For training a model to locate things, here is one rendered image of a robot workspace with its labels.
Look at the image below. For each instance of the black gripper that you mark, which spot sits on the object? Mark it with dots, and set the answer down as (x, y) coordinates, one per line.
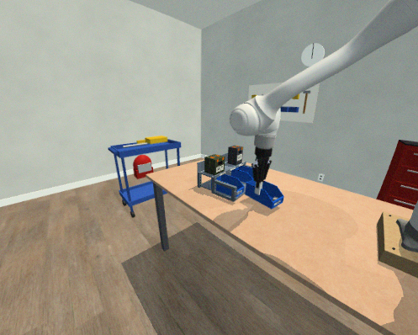
(261, 163)

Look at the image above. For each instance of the blue bin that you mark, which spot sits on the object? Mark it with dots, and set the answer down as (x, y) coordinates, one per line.
(242, 173)
(230, 180)
(265, 198)

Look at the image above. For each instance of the black case with orange latches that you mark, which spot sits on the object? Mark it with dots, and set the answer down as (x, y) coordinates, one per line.
(235, 155)

